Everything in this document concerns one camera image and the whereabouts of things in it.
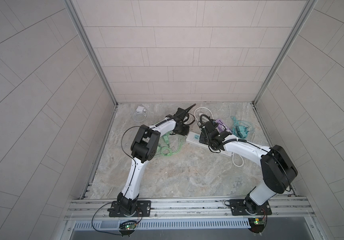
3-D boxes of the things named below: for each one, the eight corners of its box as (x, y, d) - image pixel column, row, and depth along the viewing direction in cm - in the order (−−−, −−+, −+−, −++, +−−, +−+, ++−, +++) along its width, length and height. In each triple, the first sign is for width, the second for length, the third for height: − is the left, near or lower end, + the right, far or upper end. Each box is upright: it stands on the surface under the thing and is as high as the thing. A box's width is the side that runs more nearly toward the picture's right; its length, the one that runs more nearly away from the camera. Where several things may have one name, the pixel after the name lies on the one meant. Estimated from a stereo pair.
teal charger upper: (238, 138, 98) (239, 136, 97) (235, 127, 104) (236, 126, 102) (246, 138, 98) (247, 136, 97) (242, 128, 104) (243, 126, 102)
